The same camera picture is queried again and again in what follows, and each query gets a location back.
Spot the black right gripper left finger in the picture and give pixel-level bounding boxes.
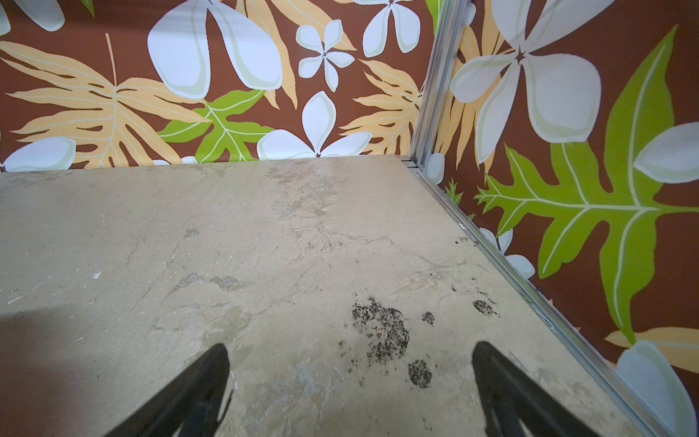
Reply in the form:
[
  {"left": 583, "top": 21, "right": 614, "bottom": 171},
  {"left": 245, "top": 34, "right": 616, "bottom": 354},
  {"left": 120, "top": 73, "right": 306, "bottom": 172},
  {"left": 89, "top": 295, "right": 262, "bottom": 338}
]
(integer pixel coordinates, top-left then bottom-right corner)
[{"left": 107, "top": 343, "right": 230, "bottom": 436}]

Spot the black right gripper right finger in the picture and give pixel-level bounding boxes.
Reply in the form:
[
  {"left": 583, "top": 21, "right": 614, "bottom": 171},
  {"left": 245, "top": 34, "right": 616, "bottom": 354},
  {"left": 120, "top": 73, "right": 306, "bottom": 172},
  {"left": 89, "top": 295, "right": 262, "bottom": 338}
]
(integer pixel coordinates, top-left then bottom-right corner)
[{"left": 471, "top": 342, "right": 596, "bottom": 436}]

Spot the aluminium frame post right rear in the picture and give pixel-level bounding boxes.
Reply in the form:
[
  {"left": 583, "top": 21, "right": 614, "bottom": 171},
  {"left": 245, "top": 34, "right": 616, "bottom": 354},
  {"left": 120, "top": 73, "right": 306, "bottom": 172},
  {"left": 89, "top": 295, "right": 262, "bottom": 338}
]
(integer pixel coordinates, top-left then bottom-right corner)
[{"left": 411, "top": 0, "right": 473, "bottom": 169}]

